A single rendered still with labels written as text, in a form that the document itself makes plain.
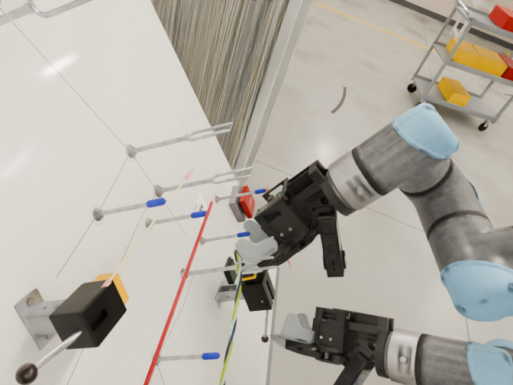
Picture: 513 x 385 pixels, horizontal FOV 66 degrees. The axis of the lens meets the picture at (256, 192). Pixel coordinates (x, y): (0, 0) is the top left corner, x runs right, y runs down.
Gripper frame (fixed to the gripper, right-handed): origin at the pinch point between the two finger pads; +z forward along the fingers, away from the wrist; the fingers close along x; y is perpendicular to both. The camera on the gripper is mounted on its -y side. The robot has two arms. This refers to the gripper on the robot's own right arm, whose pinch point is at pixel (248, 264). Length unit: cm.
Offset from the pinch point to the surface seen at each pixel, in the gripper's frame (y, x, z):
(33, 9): 35.7, 22.6, -18.3
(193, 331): 0.6, 10.9, 7.5
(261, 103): 13, -67, 2
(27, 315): 20.1, 30.0, -1.8
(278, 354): -79, -74, 76
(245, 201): 4.1, -17.5, 2.0
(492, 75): -138, -377, -94
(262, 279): -3.2, 1.0, -0.6
